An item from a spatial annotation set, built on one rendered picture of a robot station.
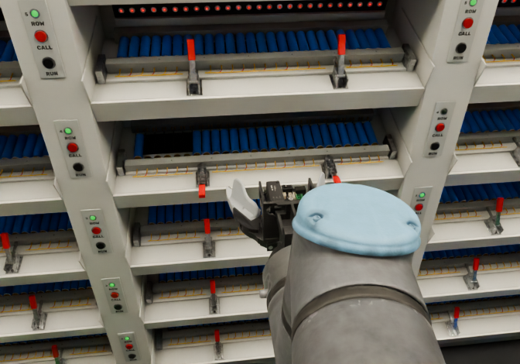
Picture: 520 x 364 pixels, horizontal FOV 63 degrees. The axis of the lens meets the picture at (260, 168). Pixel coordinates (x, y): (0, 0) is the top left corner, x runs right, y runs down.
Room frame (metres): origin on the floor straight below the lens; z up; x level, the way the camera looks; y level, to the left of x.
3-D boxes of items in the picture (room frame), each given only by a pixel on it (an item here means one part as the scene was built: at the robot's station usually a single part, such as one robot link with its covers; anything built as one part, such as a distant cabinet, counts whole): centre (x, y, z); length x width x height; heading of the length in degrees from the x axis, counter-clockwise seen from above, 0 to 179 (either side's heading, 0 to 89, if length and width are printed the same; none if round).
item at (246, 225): (0.45, 0.00, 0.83); 0.09 x 0.05 x 0.02; 43
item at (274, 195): (0.41, -0.04, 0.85); 0.12 x 0.08 x 0.09; 7
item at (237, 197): (0.49, 0.03, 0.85); 0.09 x 0.03 x 0.06; 43
